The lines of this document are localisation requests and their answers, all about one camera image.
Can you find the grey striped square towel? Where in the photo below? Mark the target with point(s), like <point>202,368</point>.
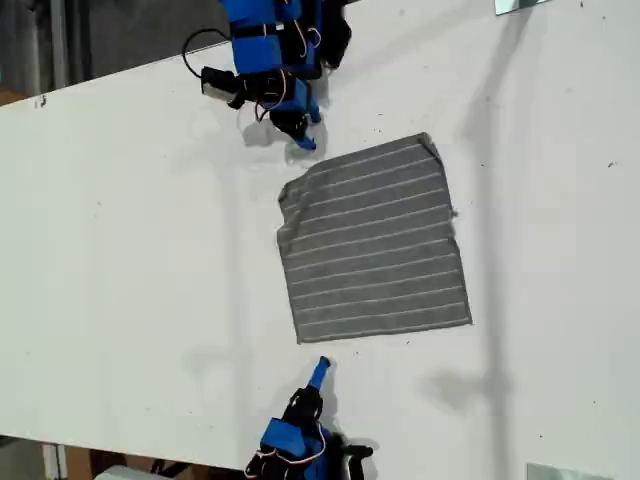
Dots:
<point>375,240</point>

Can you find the white plastic container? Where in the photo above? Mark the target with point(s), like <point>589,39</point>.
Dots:
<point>120,474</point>

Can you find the grey vertical beam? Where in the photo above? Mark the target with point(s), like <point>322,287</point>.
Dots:
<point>59,45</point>

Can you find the shiny metal plate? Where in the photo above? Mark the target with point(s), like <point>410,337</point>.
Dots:
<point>575,472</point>
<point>507,6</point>

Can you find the white table leg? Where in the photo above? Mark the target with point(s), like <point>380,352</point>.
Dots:
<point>54,462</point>

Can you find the black camera stalk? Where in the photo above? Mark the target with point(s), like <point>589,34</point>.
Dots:
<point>237,92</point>

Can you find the black camera box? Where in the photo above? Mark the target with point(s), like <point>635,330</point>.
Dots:
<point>357,462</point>
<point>216,85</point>

